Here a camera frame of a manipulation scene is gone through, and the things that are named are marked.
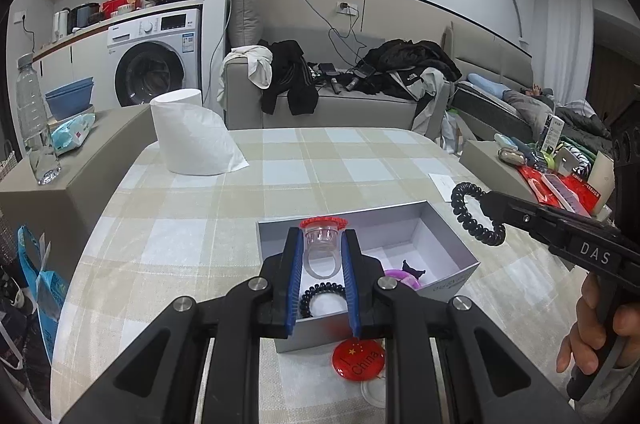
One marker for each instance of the blue shopping bag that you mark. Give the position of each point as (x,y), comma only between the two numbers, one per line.
(47,304)

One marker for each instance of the red box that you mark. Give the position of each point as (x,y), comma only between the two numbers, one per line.
(117,4)

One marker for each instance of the white kettle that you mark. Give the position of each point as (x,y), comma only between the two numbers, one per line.
(61,26)

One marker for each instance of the stacked blue basins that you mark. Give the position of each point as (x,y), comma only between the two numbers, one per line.
(70,99)

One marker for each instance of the black jacket pile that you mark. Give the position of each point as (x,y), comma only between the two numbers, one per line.
(415,56)

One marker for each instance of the white paper note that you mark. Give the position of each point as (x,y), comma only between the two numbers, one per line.
(445,186)

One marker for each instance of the white garment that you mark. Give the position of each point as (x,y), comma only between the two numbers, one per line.
(257,64)

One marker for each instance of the white curtain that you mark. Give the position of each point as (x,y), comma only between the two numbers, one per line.
(567,39)

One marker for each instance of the wet wipes pack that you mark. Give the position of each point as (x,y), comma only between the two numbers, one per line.
(72,134)

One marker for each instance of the cream cylinder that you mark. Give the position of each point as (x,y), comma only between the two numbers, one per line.
(600,184)

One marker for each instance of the grey cushion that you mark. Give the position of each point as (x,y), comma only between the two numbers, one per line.
(245,19)

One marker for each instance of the wall socket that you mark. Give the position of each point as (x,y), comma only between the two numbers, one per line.
(342,7)

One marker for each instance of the red round badge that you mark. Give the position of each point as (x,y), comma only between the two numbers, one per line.
(357,359)

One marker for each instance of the white printed carton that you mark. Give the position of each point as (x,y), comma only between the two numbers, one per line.
(552,131)

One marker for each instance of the grey bed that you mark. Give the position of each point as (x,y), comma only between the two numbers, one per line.
(480,109)

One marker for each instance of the black garment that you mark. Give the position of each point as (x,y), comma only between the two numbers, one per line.
(295,74)

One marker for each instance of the white plastic bag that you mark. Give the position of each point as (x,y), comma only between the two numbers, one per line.
(450,131)

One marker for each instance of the checked tablecloth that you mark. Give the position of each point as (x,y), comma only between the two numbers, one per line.
(200,229)

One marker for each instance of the clear plastic water bottle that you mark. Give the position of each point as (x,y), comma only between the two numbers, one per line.
(35,114)

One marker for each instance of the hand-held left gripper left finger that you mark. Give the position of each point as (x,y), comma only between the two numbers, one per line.
(295,284)

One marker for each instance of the beige sofa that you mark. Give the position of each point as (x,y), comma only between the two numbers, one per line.
(350,111)

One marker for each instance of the person's right hand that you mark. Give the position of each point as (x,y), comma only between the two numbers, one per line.
(582,329)

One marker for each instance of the grey cardboard box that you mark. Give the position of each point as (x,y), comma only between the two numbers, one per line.
(400,229)

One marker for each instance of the grey white jacket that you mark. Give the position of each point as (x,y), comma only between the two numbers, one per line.
(430,89)

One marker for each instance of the red packets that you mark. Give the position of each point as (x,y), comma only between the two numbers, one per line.
(532,184)

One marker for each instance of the white round badge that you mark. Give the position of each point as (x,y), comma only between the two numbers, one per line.
(375,391)

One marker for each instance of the grey glasses case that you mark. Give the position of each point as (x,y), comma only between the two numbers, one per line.
(510,155)

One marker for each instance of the beige side cabinet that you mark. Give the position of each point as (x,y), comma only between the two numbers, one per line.
(100,184)

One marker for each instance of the pink white case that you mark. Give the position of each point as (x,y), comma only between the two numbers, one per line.
(565,194)

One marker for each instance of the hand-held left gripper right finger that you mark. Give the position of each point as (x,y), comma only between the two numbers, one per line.
(350,284)

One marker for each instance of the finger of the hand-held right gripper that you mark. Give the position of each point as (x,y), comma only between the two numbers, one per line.
(575,219)
(520,219)

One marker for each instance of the small white device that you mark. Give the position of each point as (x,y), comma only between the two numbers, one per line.
(567,161)

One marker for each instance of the white toilet paper roll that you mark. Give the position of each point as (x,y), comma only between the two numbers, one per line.
(190,139)

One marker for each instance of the wicker basket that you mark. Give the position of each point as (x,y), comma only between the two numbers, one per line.
(7,166)

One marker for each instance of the white washing machine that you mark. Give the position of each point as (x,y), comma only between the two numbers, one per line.
(130,34)

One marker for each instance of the black sneaker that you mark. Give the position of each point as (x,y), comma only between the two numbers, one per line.
(15,329)

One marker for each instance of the beige low bench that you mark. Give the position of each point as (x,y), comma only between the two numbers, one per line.
(480,154)

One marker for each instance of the black cat-ear hair clip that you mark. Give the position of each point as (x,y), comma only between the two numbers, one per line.
(412,268)

